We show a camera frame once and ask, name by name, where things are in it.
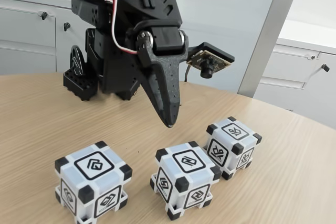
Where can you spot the gripper camera circuit board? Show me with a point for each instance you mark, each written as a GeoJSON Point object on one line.
{"type": "Point", "coordinates": [210, 60]}

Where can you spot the black cabinet key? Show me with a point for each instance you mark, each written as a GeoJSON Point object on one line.
{"type": "Point", "coordinates": [43, 15]}
{"type": "Point", "coordinates": [325, 67]}
{"type": "Point", "coordinates": [67, 26]}

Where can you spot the black round clamp knob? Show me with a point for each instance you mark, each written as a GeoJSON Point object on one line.
{"type": "Point", "coordinates": [76, 61]}

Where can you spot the grey metal pillar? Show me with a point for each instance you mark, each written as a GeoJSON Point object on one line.
{"type": "Point", "coordinates": [267, 37]}

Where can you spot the white cube crossed lines symbol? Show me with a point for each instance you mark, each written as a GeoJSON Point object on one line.
{"type": "Point", "coordinates": [235, 132]}

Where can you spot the white cube overlapping squares symbol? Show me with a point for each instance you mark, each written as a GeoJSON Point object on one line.
{"type": "Point", "coordinates": [93, 166]}

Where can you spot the white cube zigzag diamond symbol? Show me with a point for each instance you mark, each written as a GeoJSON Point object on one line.
{"type": "Point", "coordinates": [187, 162]}

